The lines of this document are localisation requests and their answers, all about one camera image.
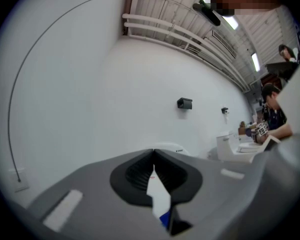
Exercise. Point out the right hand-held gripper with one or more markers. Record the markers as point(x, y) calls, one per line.
point(297, 104)

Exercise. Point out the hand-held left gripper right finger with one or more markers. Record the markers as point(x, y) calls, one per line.
point(215, 196)

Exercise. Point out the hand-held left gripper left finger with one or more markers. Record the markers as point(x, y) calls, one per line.
point(95, 196)

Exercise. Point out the blue cloth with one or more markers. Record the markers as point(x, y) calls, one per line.
point(165, 219)

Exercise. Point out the white toilet lid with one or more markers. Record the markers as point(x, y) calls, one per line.
point(158, 194)

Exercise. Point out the white toilet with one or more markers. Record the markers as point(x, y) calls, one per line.
point(227, 149)

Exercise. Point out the ceiling light panel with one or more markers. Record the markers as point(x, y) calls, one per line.
point(255, 62)
point(232, 22)

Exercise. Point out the white ceiling air vent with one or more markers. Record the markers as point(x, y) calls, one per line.
point(223, 44)

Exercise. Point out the white ceiling pipe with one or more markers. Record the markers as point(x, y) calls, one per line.
point(165, 32)
point(165, 21)

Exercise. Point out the small black wall-mounted holder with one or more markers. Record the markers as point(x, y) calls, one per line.
point(224, 110)

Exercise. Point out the white wall socket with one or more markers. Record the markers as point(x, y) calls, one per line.
point(20, 181)

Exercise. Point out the black head-worn camera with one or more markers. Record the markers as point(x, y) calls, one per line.
point(207, 12)

